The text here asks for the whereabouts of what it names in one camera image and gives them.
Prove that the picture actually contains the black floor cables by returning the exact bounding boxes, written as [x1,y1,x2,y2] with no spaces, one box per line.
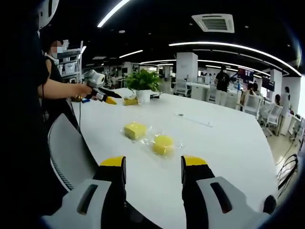
[275,153,300,192]

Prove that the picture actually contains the white mesh office chair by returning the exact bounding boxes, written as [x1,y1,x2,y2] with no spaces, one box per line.
[174,78,192,96]
[244,94,262,118]
[266,103,284,131]

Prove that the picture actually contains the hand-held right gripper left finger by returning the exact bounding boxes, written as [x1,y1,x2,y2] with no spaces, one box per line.
[41,156,127,229]

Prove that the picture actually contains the person's left hand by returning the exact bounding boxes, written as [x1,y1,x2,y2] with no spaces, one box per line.
[76,83,94,99]

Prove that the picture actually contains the straight ceiling light strip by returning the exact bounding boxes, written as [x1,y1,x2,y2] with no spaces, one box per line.
[97,0,132,28]

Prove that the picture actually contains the person's dark clothed torso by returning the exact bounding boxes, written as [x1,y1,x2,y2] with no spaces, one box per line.
[0,23,73,215]

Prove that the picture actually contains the white storage shelf rack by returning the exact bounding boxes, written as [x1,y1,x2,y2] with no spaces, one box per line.
[57,40,87,82]

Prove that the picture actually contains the rectangular yellow silicone block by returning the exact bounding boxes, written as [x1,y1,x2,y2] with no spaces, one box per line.
[123,121,148,140]

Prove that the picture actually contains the yellow tissue box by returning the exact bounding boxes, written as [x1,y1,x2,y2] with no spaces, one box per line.
[122,94,140,106]

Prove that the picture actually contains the clear plastic wrapper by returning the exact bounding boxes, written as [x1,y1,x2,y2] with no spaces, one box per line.
[126,120,153,144]
[142,130,184,158]

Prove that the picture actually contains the dark wall display screen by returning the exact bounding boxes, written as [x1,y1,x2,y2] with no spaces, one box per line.
[262,77,275,91]

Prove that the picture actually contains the red wall display screen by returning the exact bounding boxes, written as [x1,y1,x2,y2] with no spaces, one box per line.
[237,67,254,82]

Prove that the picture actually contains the white office desk row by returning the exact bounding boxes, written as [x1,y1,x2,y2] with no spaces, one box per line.
[190,82,242,106]

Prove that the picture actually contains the short ceiling light strip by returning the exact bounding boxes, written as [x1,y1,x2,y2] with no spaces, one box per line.
[119,49,144,59]

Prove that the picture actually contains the black rounded object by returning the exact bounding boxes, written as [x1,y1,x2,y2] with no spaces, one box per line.
[263,195,278,216]

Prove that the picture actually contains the white worn device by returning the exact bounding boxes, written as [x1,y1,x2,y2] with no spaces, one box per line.
[38,0,60,30]

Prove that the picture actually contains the green plant in white pot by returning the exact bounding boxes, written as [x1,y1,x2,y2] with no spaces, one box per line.
[125,69,163,104]

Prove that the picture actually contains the ceiling air conditioner vent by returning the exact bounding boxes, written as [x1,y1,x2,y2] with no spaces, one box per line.
[191,13,235,34]

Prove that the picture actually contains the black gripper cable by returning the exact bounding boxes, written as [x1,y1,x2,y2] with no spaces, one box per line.
[77,96,82,135]

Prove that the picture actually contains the curved ceiling light strip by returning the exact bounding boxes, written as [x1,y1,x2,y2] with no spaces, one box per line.
[168,41,296,77]

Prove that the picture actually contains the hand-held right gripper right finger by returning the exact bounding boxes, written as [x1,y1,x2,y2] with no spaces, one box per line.
[180,155,271,229]

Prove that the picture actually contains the white office chair backrest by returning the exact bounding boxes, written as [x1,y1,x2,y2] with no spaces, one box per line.
[47,113,101,192]

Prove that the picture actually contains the round yellow silicone block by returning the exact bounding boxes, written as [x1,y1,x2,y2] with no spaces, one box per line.
[152,134,175,157]

